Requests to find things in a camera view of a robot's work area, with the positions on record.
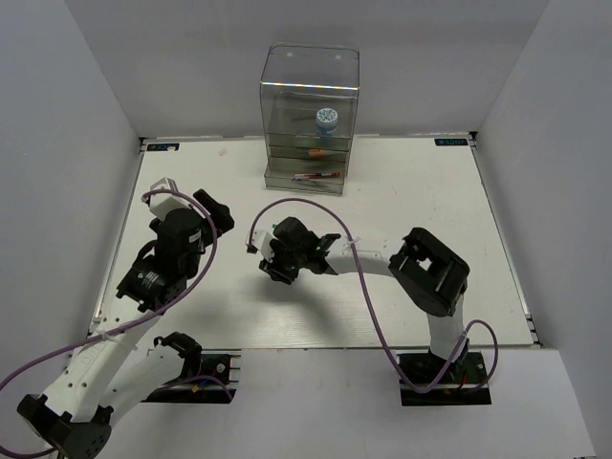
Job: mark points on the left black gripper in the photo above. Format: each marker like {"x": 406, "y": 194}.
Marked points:
{"x": 221, "y": 212}

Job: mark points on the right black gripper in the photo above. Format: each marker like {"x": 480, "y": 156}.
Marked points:
{"x": 278, "y": 272}

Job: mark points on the red ink gel pen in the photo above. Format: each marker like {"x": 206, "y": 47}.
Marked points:
{"x": 317, "y": 175}

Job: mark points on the orange cap highlighter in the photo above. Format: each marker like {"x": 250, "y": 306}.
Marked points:
{"x": 318, "y": 153}

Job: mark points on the clear drawer organizer box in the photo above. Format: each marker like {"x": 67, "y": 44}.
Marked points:
{"x": 286, "y": 158}

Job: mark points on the blue cleaning gel jar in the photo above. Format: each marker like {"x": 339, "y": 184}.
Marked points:
{"x": 327, "y": 121}

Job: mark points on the purple ink gel pen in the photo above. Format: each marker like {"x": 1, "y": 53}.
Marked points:
{"x": 298, "y": 180}

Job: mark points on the green highlighter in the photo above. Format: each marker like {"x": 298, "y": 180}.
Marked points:
{"x": 312, "y": 143}

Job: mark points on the clear acrylic organizer lid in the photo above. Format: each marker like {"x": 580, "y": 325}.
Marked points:
{"x": 299, "y": 79}

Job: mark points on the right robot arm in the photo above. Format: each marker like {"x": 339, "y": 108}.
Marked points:
{"x": 433, "y": 276}

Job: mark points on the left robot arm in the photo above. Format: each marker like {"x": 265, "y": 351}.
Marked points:
{"x": 77, "y": 412}

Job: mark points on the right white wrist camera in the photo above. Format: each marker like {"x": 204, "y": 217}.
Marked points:
{"x": 260, "y": 241}

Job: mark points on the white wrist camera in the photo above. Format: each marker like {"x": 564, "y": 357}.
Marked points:
{"x": 260, "y": 241}
{"x": 161, "y": 204}

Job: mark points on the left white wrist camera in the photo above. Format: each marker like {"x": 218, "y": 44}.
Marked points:
{"x": 161, "y": 204}

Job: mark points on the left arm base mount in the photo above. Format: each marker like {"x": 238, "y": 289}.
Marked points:
{"x": 216, "y": 383}

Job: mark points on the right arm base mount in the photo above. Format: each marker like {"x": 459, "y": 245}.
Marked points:
{"x": 456, "y": 388}

